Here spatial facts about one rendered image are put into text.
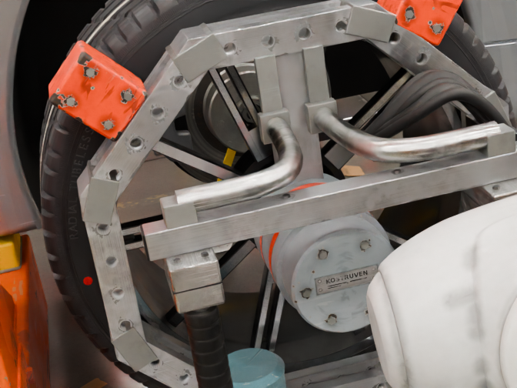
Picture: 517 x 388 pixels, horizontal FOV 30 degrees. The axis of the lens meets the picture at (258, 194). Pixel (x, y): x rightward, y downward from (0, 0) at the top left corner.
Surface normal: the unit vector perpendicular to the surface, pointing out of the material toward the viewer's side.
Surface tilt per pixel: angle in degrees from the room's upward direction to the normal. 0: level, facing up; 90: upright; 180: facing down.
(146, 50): 90
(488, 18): 90
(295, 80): 90
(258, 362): 0
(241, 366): 0
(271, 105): 90
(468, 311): 56
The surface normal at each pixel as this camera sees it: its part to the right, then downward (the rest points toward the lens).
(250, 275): -0.15, -0.91
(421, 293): -0.50, -0.40
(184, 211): 0.22, 0.35
